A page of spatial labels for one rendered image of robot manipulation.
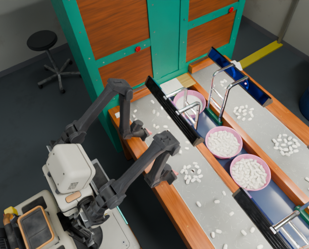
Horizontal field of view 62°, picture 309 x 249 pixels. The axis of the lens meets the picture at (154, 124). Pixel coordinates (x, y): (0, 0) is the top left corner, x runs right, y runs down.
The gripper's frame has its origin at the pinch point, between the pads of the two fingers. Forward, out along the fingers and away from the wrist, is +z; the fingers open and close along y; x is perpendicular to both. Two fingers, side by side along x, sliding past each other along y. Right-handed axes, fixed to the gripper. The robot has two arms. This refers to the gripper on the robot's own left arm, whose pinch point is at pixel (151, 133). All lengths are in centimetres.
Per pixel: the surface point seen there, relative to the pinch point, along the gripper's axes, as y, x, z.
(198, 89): 23, -32, 50
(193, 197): -51, 8, 9
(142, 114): 27.0, 4.3, 11.8
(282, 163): -64, -35, 60
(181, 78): 40, -30, 45
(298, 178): -77, -36, 61
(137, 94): 38.5, -7.0, 6.8
